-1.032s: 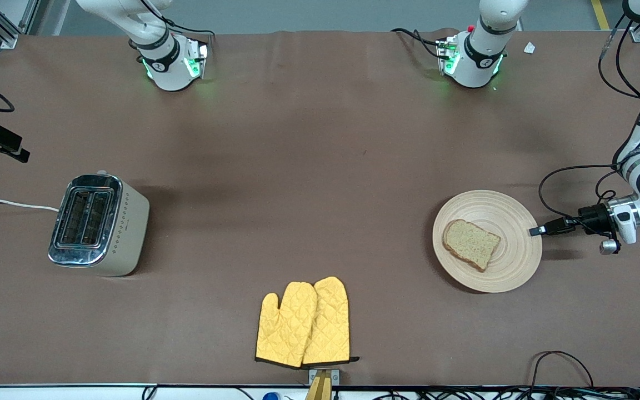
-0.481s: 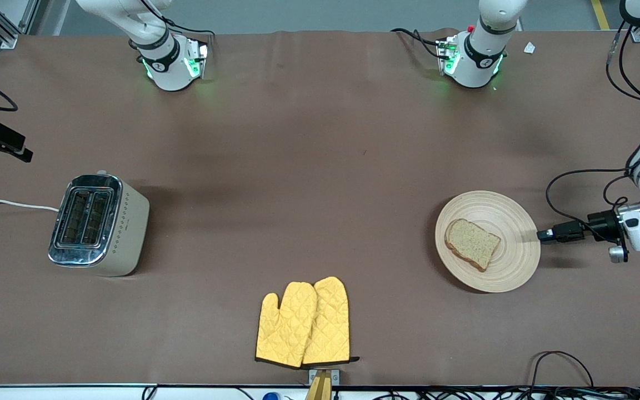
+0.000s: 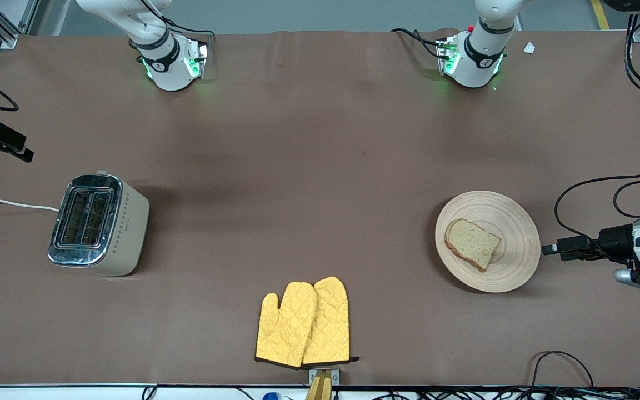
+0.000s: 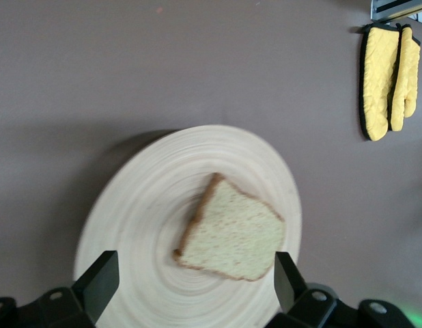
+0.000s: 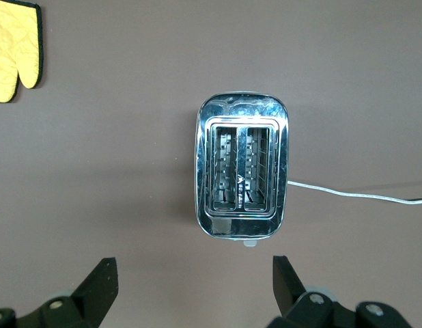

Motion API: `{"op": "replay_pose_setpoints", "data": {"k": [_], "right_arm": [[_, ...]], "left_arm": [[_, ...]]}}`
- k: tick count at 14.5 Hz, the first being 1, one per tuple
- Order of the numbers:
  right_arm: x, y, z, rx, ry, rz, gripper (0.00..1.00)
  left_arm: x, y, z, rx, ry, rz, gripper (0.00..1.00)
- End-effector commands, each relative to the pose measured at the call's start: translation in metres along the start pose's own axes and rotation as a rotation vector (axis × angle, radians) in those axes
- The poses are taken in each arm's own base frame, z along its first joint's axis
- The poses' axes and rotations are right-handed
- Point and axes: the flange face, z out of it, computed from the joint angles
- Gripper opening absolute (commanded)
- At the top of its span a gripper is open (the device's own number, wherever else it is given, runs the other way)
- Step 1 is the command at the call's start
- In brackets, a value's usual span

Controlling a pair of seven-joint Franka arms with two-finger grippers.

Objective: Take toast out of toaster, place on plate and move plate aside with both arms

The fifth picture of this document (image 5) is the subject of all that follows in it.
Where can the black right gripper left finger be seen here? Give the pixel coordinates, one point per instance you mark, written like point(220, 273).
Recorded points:
point(95, 294)

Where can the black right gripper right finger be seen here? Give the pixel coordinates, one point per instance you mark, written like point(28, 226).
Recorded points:
point(293, 297)

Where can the chrome and beige toaster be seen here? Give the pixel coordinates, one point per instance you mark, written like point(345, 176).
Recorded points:
point(241, 112)

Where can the yellow quilted oven mitt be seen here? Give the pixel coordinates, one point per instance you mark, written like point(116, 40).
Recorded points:
point(13, 41)

